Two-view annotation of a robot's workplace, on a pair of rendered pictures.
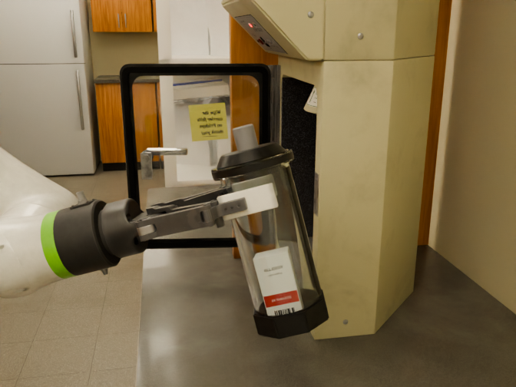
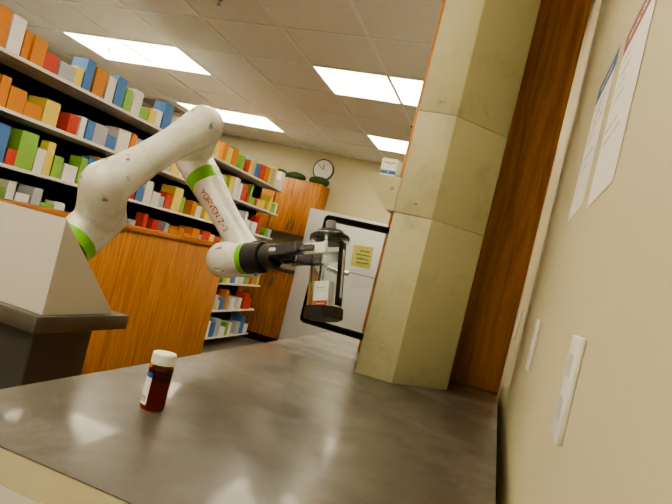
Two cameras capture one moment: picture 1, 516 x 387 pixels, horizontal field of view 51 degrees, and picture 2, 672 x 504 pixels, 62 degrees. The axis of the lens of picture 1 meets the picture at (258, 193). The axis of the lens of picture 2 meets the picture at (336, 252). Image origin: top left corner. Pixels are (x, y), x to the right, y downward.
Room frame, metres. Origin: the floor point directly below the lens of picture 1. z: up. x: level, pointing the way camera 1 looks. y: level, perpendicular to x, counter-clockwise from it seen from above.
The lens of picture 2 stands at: (-0.64, -0.70, 1.23)
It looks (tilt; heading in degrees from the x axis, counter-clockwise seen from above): 1 degrees up; 27
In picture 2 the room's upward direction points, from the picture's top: 14 degrees clockwise
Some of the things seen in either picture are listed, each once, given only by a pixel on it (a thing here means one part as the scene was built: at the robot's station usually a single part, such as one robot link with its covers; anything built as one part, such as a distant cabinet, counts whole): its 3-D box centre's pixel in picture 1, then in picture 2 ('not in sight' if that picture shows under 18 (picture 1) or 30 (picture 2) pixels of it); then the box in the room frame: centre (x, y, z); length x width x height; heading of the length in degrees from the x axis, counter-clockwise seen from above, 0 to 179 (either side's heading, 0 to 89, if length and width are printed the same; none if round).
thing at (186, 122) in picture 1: (198, 160); (350, 277); (1.12, 0.13, 1.19); 0.30 x 0.01 x 0.40; 93
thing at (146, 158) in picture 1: (147, 165); not in sight; (1.10, 0.23, 1.18); 0.02 x 0.02 x 0.06; 3
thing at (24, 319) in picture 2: not in sight; (40, 308); (0.35, 0.64, 0.92); 0.32 x 0.32 x 0.04; 8
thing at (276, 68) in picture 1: (274, 159); not in sight; (1.12, -0.04, 1.19); 0.03 x 0.02 x 0.39; 10
